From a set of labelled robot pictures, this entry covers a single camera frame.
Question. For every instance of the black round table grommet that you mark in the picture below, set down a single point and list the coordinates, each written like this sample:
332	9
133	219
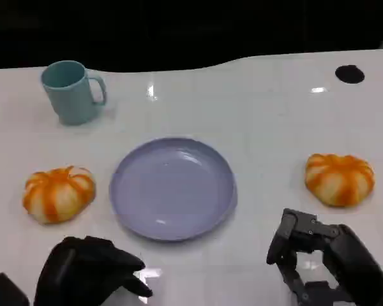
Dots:
349	74

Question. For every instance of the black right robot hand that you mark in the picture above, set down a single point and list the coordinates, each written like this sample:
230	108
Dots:
348	255

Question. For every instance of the black cloth backdrop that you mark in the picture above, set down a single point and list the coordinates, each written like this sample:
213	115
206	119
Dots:
178	28

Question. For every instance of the orange white toy bread roll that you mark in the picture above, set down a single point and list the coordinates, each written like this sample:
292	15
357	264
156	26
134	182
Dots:
59	194
340	180

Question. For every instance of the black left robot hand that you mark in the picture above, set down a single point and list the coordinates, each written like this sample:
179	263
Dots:
83	271

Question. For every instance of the lilac plate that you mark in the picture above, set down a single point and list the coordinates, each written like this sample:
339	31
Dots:
172	188

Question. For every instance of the pale green mug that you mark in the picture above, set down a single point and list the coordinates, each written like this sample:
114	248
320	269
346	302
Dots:
70	95

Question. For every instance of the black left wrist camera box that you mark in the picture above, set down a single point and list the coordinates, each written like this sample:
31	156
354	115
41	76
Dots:
4	291

